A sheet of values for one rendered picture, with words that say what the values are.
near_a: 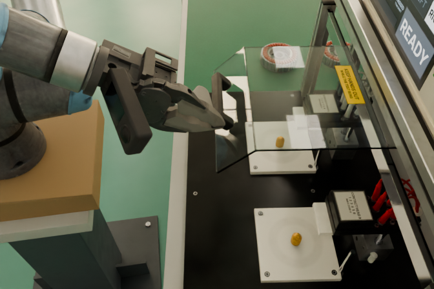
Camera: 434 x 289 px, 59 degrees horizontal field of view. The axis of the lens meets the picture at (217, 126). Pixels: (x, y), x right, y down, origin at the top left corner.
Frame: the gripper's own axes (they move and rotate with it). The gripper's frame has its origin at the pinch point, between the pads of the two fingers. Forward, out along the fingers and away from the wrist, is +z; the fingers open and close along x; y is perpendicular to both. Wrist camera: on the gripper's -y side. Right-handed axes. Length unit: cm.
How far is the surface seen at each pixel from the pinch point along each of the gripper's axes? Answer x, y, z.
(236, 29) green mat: 22, 70, 22
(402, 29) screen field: -23.4, 9.4, 19.0
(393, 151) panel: 0.9, 12.8, 47.1
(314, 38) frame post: -3.7, 35.3, 25.3
